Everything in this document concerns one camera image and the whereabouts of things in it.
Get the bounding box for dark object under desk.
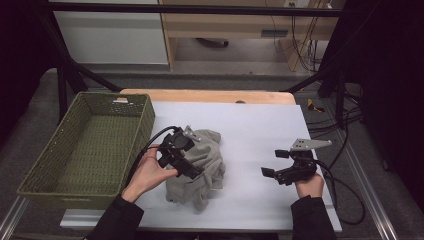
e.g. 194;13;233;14
195;37;230;49

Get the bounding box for wooden desk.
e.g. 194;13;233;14
158;0;348;73

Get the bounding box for grey cloth garment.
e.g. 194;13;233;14
165;129;227;212

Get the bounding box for dark curtain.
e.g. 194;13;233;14
319;0;424;214
0;0;59;149

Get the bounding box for white table board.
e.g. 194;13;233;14
59;101;343;233

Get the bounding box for green woven basket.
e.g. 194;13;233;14
17;91;156;211

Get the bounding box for black metal frame bar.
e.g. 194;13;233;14
49;1;346;18

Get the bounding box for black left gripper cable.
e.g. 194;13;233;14
125;125;183;188

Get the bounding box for yellow and black small object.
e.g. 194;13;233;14
306;98;326;114

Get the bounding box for wooden table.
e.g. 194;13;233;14
119;88;297;106

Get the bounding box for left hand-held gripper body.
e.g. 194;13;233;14
157;124;203;178

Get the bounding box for bundle of hanging cables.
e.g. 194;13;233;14
264;0;334;73

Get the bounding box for person's left hand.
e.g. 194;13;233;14
121;144;179;204

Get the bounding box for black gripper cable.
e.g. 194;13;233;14
125;125;183;188
314;159;367;226

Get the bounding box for person's right hand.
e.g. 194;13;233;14
294;173;326;200

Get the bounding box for aluminium rail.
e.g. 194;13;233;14
328;109;400;240
0;195;30;240

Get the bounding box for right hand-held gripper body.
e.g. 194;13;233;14
274;138;333;186

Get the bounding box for white cabinet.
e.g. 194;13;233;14
49;0;170;66

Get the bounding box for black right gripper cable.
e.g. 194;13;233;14
314;159;367;226

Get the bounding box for black metal stand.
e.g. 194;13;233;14
282;63;348;129
38;13;123;125

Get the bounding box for black floor cables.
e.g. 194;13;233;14
306;83;365;138

